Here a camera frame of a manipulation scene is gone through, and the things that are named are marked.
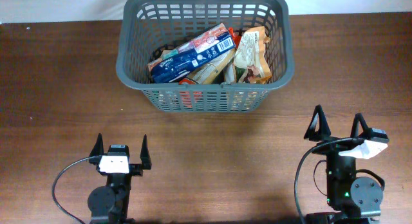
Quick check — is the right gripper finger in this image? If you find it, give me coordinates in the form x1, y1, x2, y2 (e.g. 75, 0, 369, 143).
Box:
350, 113, 370, 139
304, 105, 331, 142

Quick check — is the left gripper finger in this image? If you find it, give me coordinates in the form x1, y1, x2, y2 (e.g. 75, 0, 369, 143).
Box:
89, 133, 104, 157
140, 135, 152, 170

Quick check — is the tissue multipack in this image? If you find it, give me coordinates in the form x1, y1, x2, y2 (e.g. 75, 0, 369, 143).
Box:
147, 23, 235, 83

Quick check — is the orange snack bag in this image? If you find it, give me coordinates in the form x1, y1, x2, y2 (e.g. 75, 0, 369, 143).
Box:
224, 26, 272, 84

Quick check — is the orange pasta packet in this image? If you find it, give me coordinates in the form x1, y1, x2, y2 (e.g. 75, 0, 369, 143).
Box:
178, 26, 242, 109

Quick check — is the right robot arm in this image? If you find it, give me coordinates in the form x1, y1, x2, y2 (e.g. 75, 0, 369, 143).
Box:
294, 105, 389, 223

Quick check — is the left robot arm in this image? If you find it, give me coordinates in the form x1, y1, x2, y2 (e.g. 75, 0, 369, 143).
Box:
88, 135, 152, 224

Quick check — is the grey plastic basket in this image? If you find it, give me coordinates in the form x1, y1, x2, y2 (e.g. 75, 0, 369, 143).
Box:
116, 0, 295, 113

